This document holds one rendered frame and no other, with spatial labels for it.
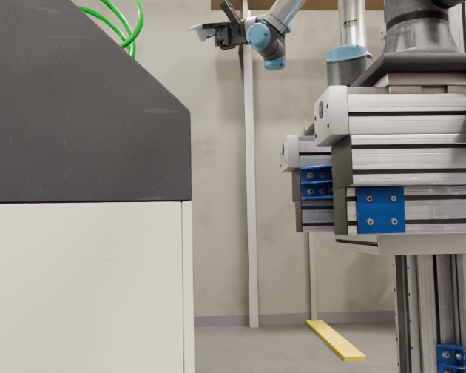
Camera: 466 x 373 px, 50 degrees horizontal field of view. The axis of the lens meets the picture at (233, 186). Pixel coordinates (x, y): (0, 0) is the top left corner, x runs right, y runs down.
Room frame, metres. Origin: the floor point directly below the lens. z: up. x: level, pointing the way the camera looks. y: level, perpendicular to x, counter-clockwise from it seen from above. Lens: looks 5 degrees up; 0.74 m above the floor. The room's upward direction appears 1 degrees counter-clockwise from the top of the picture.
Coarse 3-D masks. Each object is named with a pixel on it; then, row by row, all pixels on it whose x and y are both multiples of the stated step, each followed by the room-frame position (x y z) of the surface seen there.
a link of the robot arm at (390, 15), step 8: (392, 0) 0.95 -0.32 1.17; (400, 0) 0.93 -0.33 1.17; (408, 0) 0.92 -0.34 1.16; (416, 0) 0.91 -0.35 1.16; (424, 0) 0.91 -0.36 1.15; (432, 0) 0.90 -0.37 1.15; (392, 8) 0.95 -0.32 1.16; (400, 8) 0.93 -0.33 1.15; (408, 8) 0.92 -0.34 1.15; (416, 8) 0.91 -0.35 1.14; (424, 8) 0.91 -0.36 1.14; (432, 8) 0.91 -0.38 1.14; (440, 8) 0.92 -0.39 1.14; (448, 8) 0.92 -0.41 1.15; (392, 16) 0.95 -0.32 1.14
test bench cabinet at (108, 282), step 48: (0, 240) 0.82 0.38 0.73; (48, 240) 0.84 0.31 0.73; (96, 240) 0.85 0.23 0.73; (144, 240) 0.87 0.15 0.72; (0, 288) 0.82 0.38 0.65; (48, 288) 0.84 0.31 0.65; (96, 288) 0.85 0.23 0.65; (144, 288) 0.87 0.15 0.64; (192, 288) 0.88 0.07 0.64; (0, 336) 0.83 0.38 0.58; (48, 336) 0.84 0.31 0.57; (96, 336) 0.85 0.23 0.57; (144, 336) 0.87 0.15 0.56; (192, 336) 0.88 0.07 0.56
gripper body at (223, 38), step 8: (224, 24) 1.72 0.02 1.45; (240, 24) 1.70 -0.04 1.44; (216, 32) 1.75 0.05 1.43; (224, 32) 1.72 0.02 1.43; (232, 32) 1.73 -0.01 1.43; (240, 32) 1.72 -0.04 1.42; (216, 40) 1.74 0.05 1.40; (224, 40) 1.73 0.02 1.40; (232, 40) 1.73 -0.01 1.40; (240, 40) 1.72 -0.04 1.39; (224, 48) 1.79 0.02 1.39; (232, 48) 1.79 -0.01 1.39
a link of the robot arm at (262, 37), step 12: (288, 0) 1.50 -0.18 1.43; (300, 0) 1.50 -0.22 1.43; (276, 12) 1.51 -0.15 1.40; (288, 12) 1.51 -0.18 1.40; (264, 24) 1.52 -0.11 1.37; (276, 24) 1.52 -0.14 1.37; (252, 36) 1.52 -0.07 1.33; (264, 36) 1.51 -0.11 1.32; (276, 36) 1.55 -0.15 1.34; (264, 48) 1.55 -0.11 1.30; (276, 48) 1.60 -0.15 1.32
